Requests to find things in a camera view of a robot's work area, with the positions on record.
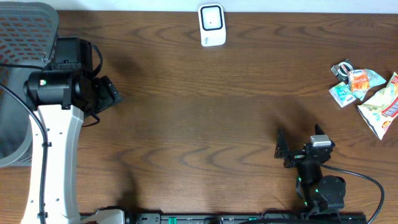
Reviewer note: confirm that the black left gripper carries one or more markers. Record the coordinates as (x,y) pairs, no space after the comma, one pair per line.
(109,93)

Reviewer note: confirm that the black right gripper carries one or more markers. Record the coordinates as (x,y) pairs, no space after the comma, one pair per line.
(282,150)

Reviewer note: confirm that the teal tissue box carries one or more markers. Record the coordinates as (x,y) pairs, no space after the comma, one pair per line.
(342,94)

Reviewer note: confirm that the orange small packet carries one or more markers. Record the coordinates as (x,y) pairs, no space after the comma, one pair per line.
(358,80)

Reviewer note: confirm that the cream snack bag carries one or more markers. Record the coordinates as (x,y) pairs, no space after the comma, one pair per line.
(381,109)

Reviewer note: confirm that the mint green wipes pack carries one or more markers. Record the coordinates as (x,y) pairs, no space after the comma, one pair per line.
(374,79)

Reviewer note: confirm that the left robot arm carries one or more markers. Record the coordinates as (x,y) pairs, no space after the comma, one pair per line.
(61,96)

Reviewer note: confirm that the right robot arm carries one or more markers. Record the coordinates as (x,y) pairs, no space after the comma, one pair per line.
(322,194)

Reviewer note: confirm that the white barcode scanner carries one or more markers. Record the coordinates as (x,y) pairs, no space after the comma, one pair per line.
(212,25)

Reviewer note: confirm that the dark grey plastic basket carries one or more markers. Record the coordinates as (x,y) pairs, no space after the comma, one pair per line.
(28,33)

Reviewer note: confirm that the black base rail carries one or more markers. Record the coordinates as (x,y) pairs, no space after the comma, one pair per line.
(271,215)

